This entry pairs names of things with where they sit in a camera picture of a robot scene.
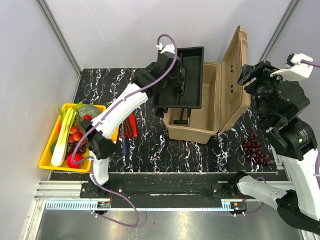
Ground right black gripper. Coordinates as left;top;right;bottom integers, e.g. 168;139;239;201
235;58;293;124

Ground black tool box tray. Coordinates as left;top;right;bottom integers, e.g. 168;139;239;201
152;46;205;109

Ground tan plastic tool box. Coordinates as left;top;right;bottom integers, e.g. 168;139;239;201
163;26;251;144

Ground red handled pliers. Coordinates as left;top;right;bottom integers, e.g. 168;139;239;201
123;119;133;138

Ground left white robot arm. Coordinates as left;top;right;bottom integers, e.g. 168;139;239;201
79;51;183;198

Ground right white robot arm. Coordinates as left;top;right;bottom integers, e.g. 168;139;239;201
227;60;320;234

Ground dark purple grape bunch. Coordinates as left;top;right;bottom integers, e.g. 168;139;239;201
243;133;274;166

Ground black marble pattern mat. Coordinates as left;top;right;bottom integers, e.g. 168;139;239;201
74;68;277;173

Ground blue red screwdriver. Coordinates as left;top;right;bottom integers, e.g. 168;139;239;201
121;123;128;156

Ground green melon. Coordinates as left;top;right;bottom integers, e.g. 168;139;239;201
77;104;101;119

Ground green white leek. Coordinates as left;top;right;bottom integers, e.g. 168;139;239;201
51;106;77;167

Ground red cherry cluster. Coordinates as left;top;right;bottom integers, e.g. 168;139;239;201
68;114;92;145

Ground purple grapes in bin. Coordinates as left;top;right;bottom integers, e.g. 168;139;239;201
64;141;87;161

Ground red apple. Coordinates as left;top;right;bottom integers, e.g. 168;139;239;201
66;153;83;169

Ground green lime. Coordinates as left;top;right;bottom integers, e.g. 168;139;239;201
50;140;57;154

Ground yellow plastic bin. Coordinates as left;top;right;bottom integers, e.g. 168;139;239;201
38;103;119;173

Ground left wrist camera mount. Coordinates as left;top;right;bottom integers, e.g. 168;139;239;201
156;43;176;54

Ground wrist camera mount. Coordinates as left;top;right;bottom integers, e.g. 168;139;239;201
156;43;176;54
270;53;313;82

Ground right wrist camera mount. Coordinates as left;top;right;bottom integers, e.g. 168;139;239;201
270;53;313;82

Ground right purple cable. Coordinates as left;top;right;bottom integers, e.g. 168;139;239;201
212;58;320;217

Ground purple cable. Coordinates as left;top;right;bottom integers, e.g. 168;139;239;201
71;34;179;228
212;58;320;217

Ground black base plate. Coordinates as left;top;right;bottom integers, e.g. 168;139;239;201
79;172;258;210

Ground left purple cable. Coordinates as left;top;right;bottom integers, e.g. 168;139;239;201
71;34;179;228

